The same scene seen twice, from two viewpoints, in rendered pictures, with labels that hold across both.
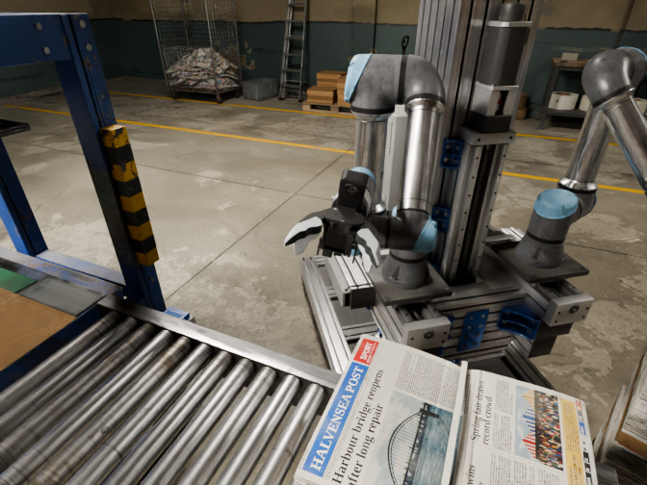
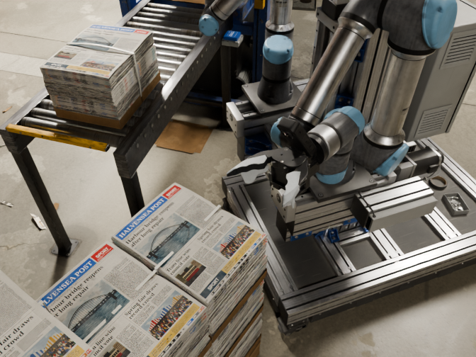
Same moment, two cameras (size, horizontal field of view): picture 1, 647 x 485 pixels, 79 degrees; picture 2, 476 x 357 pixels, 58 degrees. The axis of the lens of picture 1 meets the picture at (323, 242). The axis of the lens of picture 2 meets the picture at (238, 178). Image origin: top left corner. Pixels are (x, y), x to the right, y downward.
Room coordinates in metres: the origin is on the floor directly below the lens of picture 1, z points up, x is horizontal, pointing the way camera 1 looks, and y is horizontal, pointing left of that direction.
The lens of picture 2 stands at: (0.69, -1.77, 1.83)
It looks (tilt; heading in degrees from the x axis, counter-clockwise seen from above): 45 degrees down; 83
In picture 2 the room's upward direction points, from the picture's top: straight up
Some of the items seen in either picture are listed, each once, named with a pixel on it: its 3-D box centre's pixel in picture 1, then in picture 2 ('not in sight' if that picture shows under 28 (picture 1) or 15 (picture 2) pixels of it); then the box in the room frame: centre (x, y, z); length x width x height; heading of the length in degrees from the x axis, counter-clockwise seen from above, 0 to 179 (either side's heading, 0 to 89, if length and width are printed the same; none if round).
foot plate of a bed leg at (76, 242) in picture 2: not in sight; (64, 246); (-0.04, -0.33, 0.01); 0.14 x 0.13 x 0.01; 156
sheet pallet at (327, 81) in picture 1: (343, 91); not in sight; (7.19, -0.35, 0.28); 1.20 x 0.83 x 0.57; 66
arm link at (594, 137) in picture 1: (592, 142); (395, 91); (1.23, -0.85, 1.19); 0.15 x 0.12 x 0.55; 129
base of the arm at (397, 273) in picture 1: (406, 262); (275, 83); (1.04, -0.26, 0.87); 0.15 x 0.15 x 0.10
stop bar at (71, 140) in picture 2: not in sight; (56, 137); (0.17, -0.44, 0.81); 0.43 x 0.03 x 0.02; 156
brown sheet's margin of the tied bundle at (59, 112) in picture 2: not in sight; (97, 107); (0.31, -0.29, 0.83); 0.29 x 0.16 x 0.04; 156
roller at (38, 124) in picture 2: not in sight; (73, 132); (0.21, -0.37, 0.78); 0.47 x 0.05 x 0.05; 156
